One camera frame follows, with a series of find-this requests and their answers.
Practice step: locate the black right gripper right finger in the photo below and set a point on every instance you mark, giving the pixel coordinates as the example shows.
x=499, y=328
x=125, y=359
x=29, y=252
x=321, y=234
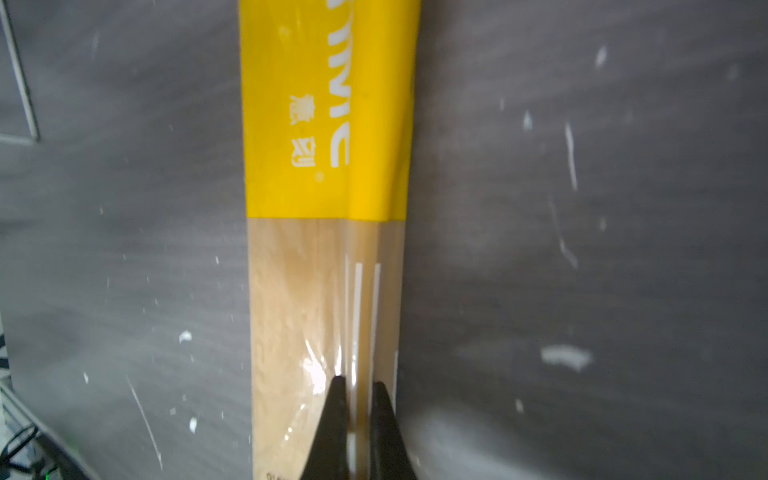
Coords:
x=388, y=454

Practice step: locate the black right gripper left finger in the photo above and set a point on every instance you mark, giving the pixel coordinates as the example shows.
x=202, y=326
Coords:
x=327, y=458

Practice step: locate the white two-tier shelf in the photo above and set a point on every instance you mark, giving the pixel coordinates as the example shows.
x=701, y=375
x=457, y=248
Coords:
x=33, y=137

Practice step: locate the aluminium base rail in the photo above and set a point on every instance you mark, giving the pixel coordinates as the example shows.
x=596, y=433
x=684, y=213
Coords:
x=29, y=449

